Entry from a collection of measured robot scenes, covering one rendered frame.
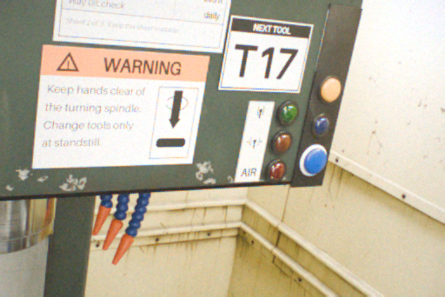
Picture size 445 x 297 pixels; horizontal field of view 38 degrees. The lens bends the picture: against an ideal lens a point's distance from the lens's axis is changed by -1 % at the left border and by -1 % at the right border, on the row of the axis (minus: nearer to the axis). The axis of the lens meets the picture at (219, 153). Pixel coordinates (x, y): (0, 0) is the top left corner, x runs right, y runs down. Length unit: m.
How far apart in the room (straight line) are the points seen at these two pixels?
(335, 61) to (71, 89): 0.28
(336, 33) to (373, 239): 1.03
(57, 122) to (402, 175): 1.12
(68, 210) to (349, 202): 0.73
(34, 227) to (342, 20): 0.40
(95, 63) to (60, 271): 0.94
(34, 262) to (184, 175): 0.78
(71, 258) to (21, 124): 0.91
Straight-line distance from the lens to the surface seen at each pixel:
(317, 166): 0.71
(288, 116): 0.66
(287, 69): 0.65
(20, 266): 1.37
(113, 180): 0.60
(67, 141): 0.57
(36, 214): 0.74
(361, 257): 1.69
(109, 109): 0.57
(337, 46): 0.69
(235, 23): 0.61
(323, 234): 1.79
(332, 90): 0.69
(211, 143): 0.63
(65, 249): 1.43
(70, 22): 0.54
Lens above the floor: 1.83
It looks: 17 degrees down
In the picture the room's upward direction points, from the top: 10 degrees clockwise
